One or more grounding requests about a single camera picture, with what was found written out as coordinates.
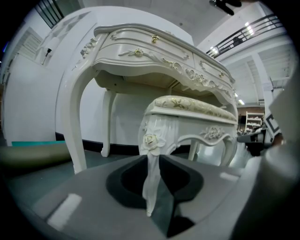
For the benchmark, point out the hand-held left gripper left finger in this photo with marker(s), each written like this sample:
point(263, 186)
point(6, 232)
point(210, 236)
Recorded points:
point(82, 211)

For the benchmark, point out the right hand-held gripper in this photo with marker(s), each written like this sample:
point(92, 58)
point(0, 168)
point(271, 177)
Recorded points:
point(283, 112)

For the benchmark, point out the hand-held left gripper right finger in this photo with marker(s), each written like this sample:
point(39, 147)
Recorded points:
point(222, 199)

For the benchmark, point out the cream floral upholstered stool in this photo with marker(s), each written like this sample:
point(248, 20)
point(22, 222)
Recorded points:
point(199, 110)

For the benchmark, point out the white ornate dressing table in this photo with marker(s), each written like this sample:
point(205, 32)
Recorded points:
point(131, 50)

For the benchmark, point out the person's right forearm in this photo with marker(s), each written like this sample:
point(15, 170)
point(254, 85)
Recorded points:
point(279, 140)

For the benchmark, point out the distant wooden shelf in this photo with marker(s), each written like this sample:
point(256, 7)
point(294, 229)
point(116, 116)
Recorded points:
point(254, 120)

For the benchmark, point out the olive rolled mat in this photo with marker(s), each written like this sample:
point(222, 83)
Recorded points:
point(35, 154)

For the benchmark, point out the teal rolled mat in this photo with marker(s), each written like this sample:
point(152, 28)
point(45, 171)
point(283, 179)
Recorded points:
point(35, 143)

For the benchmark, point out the black balcony railing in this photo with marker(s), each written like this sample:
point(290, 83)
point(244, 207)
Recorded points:
point(246, 32)

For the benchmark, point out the black ceiling fixture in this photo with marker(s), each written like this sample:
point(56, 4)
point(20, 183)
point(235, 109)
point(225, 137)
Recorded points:
point(225, 4)

